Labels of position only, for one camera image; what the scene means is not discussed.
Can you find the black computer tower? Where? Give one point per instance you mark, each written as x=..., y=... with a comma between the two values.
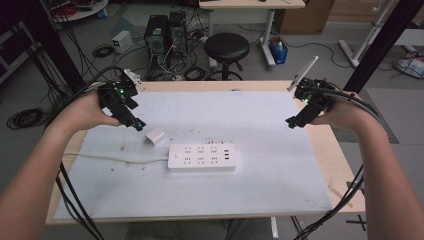
x=156, y=40
x=177, y=31

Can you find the round white table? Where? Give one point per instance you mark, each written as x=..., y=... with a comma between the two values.
x=78, y=10

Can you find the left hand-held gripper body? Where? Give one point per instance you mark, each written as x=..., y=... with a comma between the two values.
x=117, y=100

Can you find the white power supply box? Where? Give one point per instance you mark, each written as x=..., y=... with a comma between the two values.
x=122, y=41

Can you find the black round stool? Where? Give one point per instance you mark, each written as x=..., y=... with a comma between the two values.
x=227, y=46

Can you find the black frame post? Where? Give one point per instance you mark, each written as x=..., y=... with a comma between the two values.
x=50, y=43
x=380, y=43

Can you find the person's right hand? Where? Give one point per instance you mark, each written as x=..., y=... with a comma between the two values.
x=343, y=111

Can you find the white table mat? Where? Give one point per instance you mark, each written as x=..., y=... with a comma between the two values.
x=216, y=193

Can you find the brown cardboard box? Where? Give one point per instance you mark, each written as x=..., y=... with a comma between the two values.
x=305, y=16

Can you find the blue storage box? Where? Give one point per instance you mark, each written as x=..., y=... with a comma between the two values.
x=278, y=51

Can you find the white charger adapter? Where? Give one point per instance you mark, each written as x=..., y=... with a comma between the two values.
x=155, y=137

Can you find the white metal stand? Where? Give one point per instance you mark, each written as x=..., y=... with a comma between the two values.
x=363, y=40

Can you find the person's left hand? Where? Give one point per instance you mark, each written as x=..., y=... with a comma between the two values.
x=85, y=111

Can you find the white desk with wooden top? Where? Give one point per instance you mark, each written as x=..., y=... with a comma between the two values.
x=253, y=4

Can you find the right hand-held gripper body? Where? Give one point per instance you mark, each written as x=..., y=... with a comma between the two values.
x=311, y=100

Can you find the white power strip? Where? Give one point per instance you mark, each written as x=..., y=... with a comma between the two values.
x=201, y=156

